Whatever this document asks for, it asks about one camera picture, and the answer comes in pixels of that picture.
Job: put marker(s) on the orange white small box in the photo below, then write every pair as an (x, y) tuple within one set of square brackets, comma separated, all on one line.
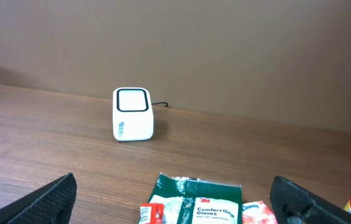
[(257, 213)]

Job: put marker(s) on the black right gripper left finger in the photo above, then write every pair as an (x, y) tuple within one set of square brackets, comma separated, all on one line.
[(50, 204)]

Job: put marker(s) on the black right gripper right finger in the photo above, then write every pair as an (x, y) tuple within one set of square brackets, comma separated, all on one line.
[(293, 204)]

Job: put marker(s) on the white barcode scanner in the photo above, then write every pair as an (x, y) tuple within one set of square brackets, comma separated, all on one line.
[(133, 118)]

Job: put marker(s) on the green wipes packet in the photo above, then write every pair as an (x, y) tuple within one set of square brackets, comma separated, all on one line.
[(188, 200)]

